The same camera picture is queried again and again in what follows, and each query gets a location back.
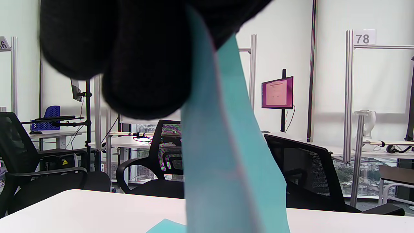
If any white number sign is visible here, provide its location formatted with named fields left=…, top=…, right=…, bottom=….
left=354, top=29, right=377, bottom=45

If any grey device on arm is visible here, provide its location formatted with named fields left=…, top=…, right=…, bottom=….
left=71, top=79, right=83, bottom=103

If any black office chair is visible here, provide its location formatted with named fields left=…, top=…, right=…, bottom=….
left=115, top=120, right=185, bottom=199
left=264, top=134, right=405, bottom=216
left=0, top=112, right=111, bottom=219

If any person's left hand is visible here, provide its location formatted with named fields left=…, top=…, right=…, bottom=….
left=39, top=0, right=274, bottom=120

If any teal paper sheet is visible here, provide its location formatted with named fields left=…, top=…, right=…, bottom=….
left=180, top=6, right=290, bottom=233
left=146, top=218, right=187, bottom=233

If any dark brown board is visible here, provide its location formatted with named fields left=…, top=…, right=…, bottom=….
left=378, top=165, right=414, bottom=185

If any black box with yellow sticker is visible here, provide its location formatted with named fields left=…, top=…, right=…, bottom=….
left=39, top=154, right=78, bottom=172

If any black monitor pole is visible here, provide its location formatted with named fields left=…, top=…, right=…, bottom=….
left=281, top=69, right=288, bottom=133

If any white curved stand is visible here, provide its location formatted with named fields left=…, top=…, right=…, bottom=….
left=354, top=110, right=377, bottom=152

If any monitor with pink screen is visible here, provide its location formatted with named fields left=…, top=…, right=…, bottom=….
left=261, top=76, right=294, bottom=110

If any blue plastic basket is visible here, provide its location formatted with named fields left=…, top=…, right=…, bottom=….
left=31, top=105, right=61, bottom=131

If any tall aluminium frame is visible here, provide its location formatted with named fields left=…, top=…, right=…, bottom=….
left=343, top=30, right=414, bottom=164

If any aluminium post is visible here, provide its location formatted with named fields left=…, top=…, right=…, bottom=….
left=106, top=110, right=112, bottom=191
left=94, top=76, right=102, bottom=172
left=239, top=34, right=257, bottom=101
left=351, top=112, right=369, bottom=207
left=11, top=36, right=18, bottom=115

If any white desk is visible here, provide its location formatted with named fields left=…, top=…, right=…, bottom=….
left=28, top=129, right=88, bottom=149
left=261, top=130, right=414, bottom=160
left=89, top=131, right=181, bottom=149

